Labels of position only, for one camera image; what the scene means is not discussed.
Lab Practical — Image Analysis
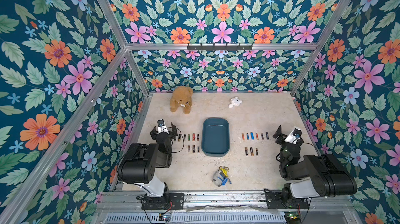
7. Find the teal plastic storage box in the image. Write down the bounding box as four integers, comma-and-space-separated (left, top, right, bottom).
201, 117, 230, 157

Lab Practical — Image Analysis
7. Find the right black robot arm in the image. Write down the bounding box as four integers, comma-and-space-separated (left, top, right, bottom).
273, 126, 357, 203

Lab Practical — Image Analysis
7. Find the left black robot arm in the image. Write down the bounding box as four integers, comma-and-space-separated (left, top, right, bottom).
117, 120, 178, 200

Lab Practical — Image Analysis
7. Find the brown teddy bear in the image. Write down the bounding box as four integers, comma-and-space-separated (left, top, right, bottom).
170, 86, 194, 115

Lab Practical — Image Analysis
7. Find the small white plush bunny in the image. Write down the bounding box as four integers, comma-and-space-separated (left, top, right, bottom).
228, 96, 243, 108

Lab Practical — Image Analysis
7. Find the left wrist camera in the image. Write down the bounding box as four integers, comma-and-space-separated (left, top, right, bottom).
157, 119, 169, 133

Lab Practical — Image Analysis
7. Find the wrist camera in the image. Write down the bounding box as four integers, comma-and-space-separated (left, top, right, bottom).
284, 128, 302, 144
157, 119, 169, 133

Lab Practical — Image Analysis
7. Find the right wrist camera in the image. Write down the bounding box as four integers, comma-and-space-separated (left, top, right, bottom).
284, 128, 302, 144

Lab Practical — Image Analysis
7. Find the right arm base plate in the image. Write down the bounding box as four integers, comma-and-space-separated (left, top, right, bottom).
264, 189, 309, 209

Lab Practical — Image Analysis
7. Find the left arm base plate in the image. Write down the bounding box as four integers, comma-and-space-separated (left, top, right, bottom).
140, 193, 185, 210

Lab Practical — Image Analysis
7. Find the grey plush toy keychain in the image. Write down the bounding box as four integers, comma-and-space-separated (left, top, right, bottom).
212, 166, 232, 187

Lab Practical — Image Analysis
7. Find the black wall hook rail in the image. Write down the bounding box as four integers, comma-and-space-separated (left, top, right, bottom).
186, 43, 253, 52

